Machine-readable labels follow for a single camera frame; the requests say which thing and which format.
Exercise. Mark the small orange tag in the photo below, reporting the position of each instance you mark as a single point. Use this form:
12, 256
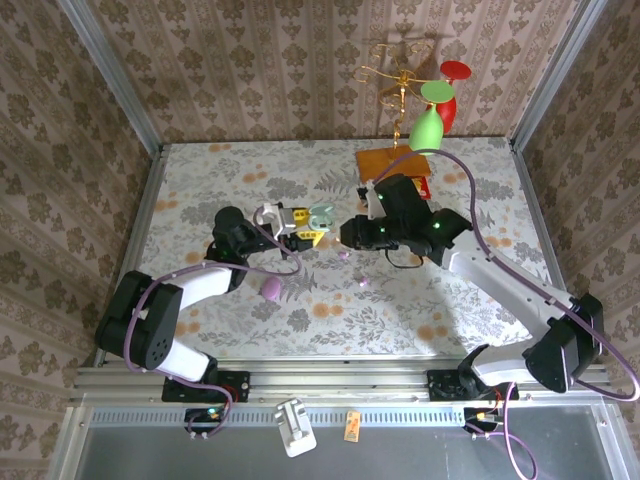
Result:
352, 426

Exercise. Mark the red wine glass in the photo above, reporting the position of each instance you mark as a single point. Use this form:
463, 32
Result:
456, 70

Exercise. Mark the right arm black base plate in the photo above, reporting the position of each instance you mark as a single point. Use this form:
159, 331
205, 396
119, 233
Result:
440, 385

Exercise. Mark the green wine glass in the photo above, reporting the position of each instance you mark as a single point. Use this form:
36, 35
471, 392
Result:
426, 132

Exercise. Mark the green earbud charging case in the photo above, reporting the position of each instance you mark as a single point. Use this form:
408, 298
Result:
320, 217

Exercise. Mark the red snack packet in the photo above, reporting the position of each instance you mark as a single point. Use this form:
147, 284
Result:
424, 187

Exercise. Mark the small black controller board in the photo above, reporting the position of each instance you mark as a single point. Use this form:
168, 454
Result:
205, 415
475, 416

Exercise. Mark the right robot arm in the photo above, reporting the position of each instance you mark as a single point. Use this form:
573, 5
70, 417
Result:
500, 285

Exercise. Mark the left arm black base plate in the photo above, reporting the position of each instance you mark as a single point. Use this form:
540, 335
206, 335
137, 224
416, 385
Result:
235, 385

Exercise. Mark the white plastic bracket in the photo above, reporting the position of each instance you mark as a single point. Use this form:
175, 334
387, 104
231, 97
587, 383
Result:
295, 430

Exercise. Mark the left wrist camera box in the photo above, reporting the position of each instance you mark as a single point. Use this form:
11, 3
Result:
280, 220

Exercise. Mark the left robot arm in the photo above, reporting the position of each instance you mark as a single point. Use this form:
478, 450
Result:
200, 285

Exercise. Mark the aluminium frame post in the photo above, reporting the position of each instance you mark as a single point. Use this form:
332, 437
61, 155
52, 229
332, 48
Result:
555, 75
115, 75

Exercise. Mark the long aluminium base rail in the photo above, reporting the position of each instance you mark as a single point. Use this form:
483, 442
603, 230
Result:
340, 380

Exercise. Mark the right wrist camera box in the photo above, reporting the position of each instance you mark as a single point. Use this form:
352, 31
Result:
372, 202

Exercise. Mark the grey metal lower panel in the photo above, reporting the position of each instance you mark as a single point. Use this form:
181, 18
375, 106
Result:
400, 455

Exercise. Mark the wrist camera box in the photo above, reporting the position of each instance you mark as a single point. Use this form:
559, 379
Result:
372, 202
280, 220

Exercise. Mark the aluminium side rail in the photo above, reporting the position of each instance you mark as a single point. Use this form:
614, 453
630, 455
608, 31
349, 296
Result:
150, 200
530, 200

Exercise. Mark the purple earbud charging case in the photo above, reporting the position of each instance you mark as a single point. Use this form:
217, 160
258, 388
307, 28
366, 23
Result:
271, 288

